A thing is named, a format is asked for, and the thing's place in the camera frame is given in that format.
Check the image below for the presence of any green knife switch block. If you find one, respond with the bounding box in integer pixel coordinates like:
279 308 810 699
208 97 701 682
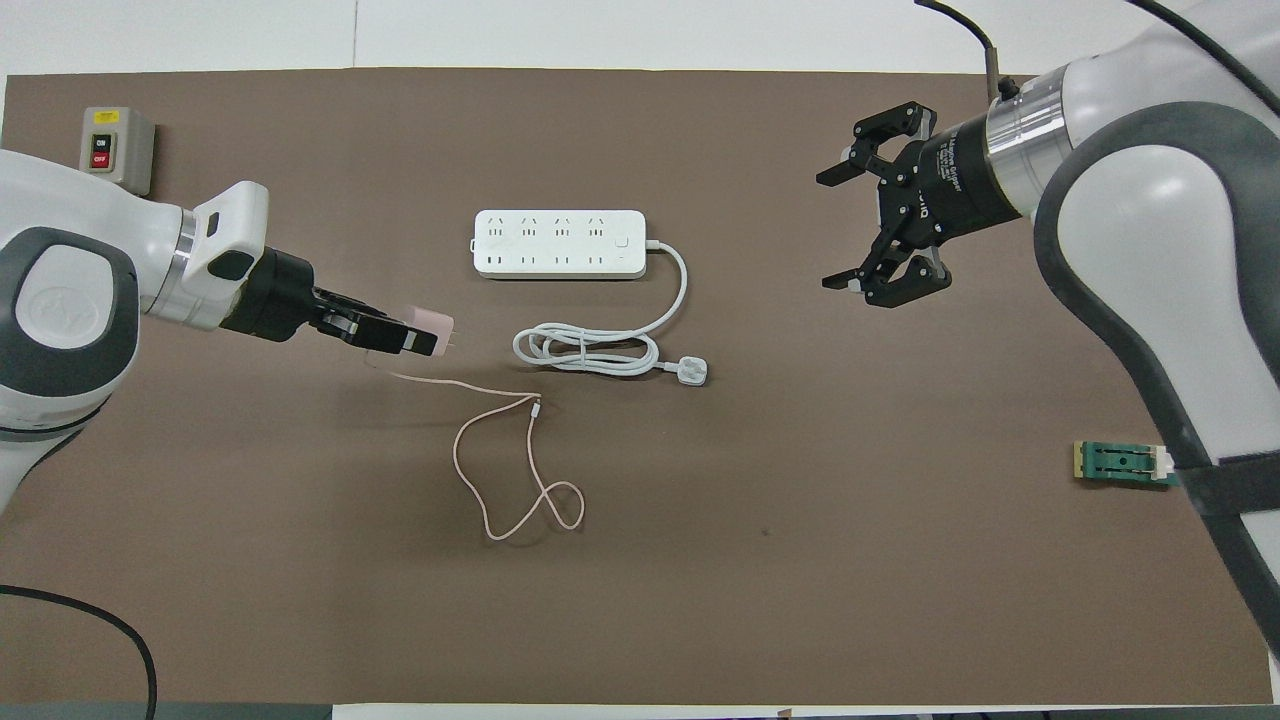
1073 440 1181 489

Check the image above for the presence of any white power strip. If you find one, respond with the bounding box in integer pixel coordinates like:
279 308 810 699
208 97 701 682
472 208 649 281

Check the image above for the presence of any grey on-off switch box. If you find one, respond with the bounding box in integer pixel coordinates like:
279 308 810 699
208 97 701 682
78 106 157 197

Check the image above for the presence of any pink charger adapter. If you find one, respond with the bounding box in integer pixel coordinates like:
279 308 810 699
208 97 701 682
405 305 461 356

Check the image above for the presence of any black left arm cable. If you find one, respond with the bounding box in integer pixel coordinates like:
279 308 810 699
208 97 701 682
0 585 159 720

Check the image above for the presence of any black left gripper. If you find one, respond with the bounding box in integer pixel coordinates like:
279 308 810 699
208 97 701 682
220 247 442 359

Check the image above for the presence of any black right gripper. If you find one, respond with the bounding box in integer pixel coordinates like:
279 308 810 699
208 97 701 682
815 100 1023 309

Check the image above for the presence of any brown table mat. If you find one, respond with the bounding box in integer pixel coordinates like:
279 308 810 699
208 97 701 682
0 68 1273 706

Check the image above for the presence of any white power strip cord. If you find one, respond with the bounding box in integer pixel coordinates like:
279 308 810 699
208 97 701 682
512 238 711 389

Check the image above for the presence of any pink charging cable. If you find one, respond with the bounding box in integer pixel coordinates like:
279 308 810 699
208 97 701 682
363 350 586 544

